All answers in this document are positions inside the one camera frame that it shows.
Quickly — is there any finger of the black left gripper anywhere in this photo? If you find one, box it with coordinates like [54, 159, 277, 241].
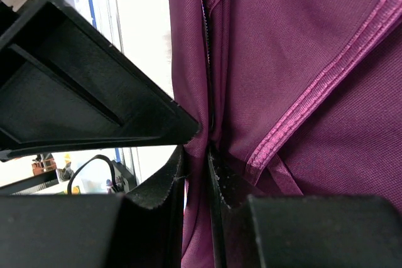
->
[1, 0, 199, 161]

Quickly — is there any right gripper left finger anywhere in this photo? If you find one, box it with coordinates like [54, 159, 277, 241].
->
[1, 146, 184, 267]

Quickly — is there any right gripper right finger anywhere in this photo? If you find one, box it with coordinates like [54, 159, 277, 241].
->
[207, 147, 401, 267]

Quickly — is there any purple cloth napkin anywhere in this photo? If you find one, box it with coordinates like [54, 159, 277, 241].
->
[169, 0, 401, 267]

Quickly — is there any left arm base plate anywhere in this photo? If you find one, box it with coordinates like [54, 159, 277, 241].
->
[106, 160, 137, 194]

